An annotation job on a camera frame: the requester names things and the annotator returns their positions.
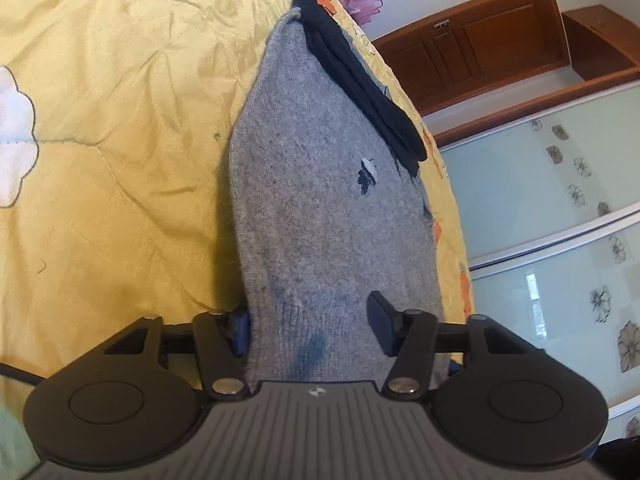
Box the grey navy knit sweater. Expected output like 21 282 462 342
229 0 444 384

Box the glass sliding wardrobe door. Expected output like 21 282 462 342
442 83 640 441

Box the yellow floral bed quilt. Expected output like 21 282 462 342
0 0 475 480

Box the brown wooden door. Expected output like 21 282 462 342
373 0 570 116

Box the pink plastic bag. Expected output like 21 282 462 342
338 0 383 25

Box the black cable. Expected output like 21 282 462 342
0 362 47 387

